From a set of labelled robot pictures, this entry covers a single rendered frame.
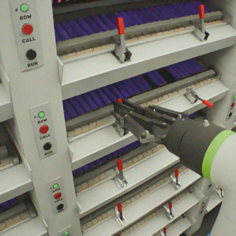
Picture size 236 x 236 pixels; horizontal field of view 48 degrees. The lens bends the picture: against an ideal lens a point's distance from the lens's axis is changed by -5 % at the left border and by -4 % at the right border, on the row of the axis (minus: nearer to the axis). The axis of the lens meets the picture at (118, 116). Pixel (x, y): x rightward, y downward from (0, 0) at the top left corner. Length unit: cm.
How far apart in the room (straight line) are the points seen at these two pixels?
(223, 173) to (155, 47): 36
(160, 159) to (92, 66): 46
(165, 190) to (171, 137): 60
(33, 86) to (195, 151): 30
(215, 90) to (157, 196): 44
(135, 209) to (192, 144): 59
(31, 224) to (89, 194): 18
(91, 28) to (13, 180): 37
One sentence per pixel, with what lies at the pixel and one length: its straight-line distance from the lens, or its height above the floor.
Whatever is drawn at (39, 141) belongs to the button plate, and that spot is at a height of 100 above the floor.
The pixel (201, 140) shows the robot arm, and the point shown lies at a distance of 46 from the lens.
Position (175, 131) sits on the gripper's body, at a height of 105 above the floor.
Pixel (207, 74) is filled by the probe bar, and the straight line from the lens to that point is 95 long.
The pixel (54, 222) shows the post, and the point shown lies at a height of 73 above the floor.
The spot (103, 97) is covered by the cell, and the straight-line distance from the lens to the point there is 74.
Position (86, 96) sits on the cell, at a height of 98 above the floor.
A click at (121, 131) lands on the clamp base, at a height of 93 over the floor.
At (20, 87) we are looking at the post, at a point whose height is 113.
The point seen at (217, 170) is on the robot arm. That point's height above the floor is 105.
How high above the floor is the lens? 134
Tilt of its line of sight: 34 degrees down
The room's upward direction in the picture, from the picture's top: straight up
